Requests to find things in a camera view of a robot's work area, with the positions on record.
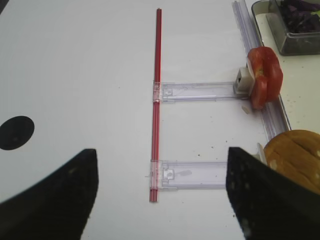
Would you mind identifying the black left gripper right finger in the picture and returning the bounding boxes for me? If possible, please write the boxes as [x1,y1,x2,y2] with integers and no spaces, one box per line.
[225,147,320,240]

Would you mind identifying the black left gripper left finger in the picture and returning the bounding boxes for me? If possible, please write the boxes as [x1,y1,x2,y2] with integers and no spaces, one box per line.
[0,148,99,240]

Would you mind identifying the tomato slices stack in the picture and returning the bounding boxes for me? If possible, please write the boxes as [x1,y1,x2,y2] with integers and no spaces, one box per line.
[247,46,283,110]

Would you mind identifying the white pusher block by tomato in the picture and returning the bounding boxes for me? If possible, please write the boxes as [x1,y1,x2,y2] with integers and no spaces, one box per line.
[233,60,255,97]

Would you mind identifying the white pusher block by bun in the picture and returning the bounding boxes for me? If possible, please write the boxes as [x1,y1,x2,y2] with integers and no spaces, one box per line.
[253,142,268,166]

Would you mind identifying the toasted bun slice left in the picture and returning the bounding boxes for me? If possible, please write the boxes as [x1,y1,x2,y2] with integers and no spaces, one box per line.
[264,129,320,194]

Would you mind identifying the long clear divider left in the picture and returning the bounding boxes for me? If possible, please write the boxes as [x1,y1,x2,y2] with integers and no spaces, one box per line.
[232,0,288,140]

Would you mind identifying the black round table hole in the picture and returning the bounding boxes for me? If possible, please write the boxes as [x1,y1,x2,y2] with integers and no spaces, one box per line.
[0,115,35,151]

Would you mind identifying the metal tray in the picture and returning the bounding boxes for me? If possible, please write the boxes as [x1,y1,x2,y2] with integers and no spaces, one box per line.
[250,0,320,133]

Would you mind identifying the red strip left side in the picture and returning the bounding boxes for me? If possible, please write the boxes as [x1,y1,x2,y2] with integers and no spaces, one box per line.
[149,8,162,203]

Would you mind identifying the clear plastic vegetable container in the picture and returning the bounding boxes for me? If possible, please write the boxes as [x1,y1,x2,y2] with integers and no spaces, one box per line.
[266,0,320,56]

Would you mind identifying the purple cabbage pieces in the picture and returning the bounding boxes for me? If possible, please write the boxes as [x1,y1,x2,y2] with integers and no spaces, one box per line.
[279,0,320,34]

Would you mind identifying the clear rail by bun slice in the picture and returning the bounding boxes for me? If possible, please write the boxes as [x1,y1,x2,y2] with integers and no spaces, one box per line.
[149,160,227,191]

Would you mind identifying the clear rail by tomato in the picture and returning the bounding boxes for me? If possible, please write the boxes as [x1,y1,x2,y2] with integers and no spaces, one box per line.
[153,82,248,103]

